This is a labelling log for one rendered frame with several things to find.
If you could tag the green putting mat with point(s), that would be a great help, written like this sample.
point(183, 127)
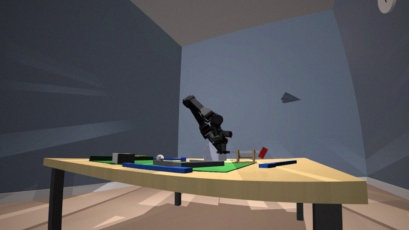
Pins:
point(217, 169)

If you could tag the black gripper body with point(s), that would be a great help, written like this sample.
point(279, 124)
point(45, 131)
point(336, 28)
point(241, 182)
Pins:
point(217, 137)

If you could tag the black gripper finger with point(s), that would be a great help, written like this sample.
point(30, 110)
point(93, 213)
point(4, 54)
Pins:
point(224, 146)
point(218, 146)

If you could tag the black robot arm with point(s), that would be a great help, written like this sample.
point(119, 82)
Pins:
point(207, 115)

